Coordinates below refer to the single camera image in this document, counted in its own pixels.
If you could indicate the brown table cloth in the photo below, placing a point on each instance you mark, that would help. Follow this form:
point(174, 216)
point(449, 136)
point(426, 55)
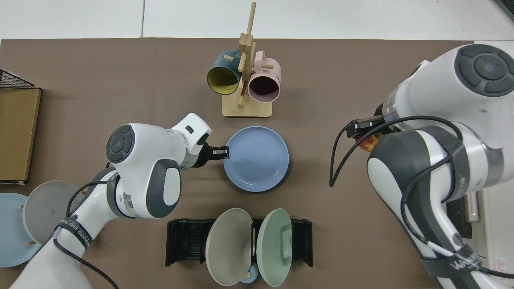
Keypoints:
point(160, 80)

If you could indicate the red yellow apple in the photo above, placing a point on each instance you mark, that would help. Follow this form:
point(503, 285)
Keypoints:
point(370, 143)

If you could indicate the beige grey plate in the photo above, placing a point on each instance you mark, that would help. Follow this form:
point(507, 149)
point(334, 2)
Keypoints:
point(229, 249)

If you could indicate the small blue round thing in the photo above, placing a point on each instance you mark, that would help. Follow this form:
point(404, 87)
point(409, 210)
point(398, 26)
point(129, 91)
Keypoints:
point(252, 277)

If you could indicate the wooden cup stand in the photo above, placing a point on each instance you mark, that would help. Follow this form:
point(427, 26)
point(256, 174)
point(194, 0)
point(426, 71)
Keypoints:
point(245, 107)

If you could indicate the teal mug yellow inside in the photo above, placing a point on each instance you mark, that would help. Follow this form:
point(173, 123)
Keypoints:
point(223, 80)

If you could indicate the green plate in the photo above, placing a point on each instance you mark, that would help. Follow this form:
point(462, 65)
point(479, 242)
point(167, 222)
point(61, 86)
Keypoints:
point(273, 249)

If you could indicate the black dish rack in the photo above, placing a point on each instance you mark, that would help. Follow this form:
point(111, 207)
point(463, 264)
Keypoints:
point(184, 241)

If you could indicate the pale blue plate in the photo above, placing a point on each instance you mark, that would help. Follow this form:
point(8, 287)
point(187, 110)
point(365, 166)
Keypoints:
point(12, 237)

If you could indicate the dark ribbed object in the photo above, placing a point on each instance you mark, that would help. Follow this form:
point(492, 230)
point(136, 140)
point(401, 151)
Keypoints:
point(506, 7)

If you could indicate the wooden peg plate rack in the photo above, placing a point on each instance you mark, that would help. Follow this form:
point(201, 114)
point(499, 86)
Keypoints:
point(30, 243)

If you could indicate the pale toaster oven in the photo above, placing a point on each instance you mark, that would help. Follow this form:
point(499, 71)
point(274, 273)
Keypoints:
point(474, 208)

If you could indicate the light grey plate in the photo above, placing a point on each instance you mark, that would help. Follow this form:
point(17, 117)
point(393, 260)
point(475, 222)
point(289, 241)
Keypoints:
point(44, 208)

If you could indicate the pink mug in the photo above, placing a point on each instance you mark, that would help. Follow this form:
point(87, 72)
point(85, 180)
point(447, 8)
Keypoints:
point(264, 89)

